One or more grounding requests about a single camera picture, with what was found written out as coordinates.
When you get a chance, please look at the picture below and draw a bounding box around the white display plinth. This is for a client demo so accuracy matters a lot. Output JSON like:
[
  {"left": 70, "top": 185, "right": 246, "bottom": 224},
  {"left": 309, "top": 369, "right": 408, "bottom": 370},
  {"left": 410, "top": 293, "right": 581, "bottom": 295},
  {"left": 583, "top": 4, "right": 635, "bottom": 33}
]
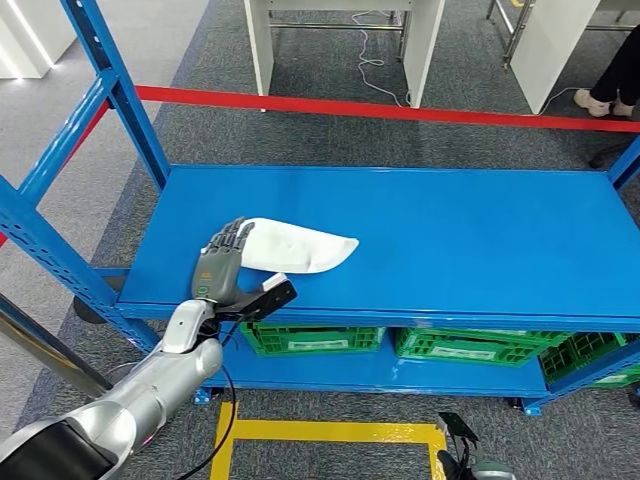
[{"left": 0, "top": 0, "right": 77, "bottom": 81}]

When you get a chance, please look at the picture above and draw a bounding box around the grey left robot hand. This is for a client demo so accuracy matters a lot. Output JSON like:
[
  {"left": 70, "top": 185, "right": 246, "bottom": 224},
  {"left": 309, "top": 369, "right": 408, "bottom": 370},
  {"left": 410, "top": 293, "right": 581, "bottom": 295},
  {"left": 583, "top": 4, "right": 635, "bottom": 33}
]
[{"left": 191, "top": 217, "right": 257, "bottom": 307}]

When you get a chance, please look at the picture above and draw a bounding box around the black chair base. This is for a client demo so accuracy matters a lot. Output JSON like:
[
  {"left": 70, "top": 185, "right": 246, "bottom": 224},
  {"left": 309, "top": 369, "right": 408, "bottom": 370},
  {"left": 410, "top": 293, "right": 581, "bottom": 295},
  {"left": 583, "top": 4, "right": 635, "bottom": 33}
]
[{"left": 587, "top": 140, "right": 635, "bottom": 170}]

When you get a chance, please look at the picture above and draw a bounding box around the person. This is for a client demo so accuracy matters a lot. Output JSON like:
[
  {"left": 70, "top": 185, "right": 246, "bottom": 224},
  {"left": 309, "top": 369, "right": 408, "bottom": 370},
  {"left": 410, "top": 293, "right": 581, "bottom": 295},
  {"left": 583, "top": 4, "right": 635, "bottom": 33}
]
[{"left": 574, "top": 25, "right": 640, "bottom": 121}]

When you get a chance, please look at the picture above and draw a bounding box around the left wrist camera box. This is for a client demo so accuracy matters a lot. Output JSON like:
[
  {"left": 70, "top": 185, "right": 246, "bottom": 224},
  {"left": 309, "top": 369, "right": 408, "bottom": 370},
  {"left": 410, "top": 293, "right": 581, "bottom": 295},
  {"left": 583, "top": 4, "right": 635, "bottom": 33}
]
[{"left": 216, "top": 271, "right": 299, "bottom": 326}]

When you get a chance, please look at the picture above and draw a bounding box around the blue metal shelf rack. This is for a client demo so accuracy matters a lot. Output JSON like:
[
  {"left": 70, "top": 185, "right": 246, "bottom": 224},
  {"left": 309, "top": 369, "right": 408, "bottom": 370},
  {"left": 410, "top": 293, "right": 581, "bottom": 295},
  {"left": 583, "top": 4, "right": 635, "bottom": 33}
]
[{"left": 0, "top": 0, "right": 640, "bottom": 419}]

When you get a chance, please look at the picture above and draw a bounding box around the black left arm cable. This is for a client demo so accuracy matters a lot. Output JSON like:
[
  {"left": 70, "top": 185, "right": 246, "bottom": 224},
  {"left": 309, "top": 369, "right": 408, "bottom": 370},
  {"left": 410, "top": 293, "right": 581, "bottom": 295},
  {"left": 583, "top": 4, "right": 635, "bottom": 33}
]
[{"left": 174, "top": 321, "right": 238, "bottom": 480}]

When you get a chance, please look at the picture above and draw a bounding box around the white floor cable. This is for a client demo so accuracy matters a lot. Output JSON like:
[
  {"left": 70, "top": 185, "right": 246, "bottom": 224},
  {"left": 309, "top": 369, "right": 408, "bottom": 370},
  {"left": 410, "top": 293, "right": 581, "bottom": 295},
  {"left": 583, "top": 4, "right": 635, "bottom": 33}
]
[{"left": 349, "top": 9, "right": 412, "bottom": 109}]

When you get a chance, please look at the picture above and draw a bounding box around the clean yellow floor tape square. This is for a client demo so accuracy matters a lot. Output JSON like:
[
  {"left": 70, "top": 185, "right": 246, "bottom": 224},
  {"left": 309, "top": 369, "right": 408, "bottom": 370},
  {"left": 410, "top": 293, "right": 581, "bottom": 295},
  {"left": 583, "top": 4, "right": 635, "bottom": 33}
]
[{"left": 208, "top": 400, "right": 450, "bottom": 480}]

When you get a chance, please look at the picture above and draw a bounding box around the green plastic folding crate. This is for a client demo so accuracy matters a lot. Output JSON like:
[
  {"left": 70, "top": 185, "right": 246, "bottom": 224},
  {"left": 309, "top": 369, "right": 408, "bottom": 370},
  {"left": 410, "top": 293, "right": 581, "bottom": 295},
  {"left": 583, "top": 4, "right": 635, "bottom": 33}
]
[
  {"left": 238, "top": 321, "right": 387, "bottom": 360},
  {"left": 539, "top": 331, "right": 630, "bottom": 384},
  {"left": 589, "top": 362, "right": 640, "bottom": 390},
  {"left": 393, "top": 327, "right": 574, "bottom": 370}
]

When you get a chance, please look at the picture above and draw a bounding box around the short red barrier belt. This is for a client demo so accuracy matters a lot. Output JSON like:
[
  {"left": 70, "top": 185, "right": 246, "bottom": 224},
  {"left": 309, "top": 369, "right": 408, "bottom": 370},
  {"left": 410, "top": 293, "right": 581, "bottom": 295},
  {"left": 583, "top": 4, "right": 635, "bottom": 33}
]
[{"left": 0, "top": 99, "right": 110, "bottom": 250}]

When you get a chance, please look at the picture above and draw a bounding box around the white curved plastic part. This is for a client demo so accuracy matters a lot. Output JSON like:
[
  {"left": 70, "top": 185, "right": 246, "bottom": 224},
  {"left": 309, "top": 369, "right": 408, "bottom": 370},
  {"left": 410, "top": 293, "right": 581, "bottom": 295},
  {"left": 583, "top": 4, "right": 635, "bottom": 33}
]
[{"left": 237, "top": 217, "right": 360, "bottom": 276}]

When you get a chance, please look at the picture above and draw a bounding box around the long red barrier belt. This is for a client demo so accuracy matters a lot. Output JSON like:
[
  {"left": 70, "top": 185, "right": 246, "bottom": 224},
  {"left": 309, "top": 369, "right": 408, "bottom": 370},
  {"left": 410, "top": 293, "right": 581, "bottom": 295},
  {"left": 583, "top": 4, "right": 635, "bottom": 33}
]
[{"left": 134, "top": 84, "right": 640, "bottom": 135}]

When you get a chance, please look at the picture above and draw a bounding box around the white desk with metal bars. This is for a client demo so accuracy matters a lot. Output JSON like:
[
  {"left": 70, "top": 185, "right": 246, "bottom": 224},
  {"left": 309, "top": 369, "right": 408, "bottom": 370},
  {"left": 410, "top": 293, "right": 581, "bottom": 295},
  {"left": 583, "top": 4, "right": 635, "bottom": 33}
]
[
  {"left": 243, "top": 0, "right": 447, "bottom": 111},
  {"left": 485, "top": 0, "right": 640, "bottom": 115}
]

